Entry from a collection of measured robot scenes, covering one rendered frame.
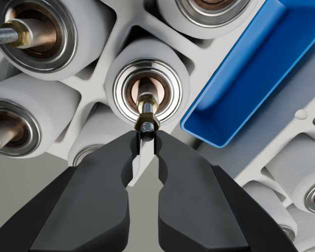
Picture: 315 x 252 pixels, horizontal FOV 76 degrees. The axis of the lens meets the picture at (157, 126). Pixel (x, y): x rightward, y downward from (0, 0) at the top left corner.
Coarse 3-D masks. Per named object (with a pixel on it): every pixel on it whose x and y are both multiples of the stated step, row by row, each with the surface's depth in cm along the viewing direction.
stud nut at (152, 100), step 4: (144, 96) 18; (148, 96) 18; (152, 96) 19; (140, 100) 18; (144, 100) 18; (148, 100) 18; (152, 100) 18; (140, 104) 18; (152, 104) 18; (156, 104) 18; (140, 108) 18; (156, 108) 18; (140, 112) 18
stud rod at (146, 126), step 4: (144, 104) 18; (148, 104) 18; (144, 108) 17; (148, 108) 17; (152, 108) 18; (144, 124) 14; (148, 124) 14; (152, 124) 15; (140, 128) 14; (144, 128) 14; (148, 128) 14; (152, 128) 14; (140, 132) 14; (144, 132) 14; (148, 132) 14; (152, 132) 14; (140, 136) 14; (144, 136) 14; (148, 136) 14; (152, 136) 14; (144, 140) 14; (148, 140) 14
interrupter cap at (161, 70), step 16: (128, 64) 20; (144, 64) 20; (160, 64) 20; (128, 80) 21; (144, 80) 21; (160, 80) 21; (176, 80) 21; (112, 96) 22; (128, 96) 22; (160, 96) 22; (176, 96) 22; (128, 112) 23; (160, 112) 23
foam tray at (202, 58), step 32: (128, 0) 24; (128, 32) 27; (160, 32) 26; (0, 64) 27; (96, 64) 37; (192, 64) 29; (96, 96) 29; (192, 96) 30; (64, 128) 37; (160, 128) 32
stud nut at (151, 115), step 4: (144, 112) 15; (148, 112) 15; (152, 112) 15; (140, 116) 15; (144, 116) 15; (148, 116) 15; (152, 116) 15; (136, 120) 15; (140, 120) 15; (144, 120) 15; (148, 120) 15; (152, 120) 15; (156, 120) 15; (136, 124) 15; (140, 124) 15; (156, 124) 15; (136, 128) 15; (156, 128) 15
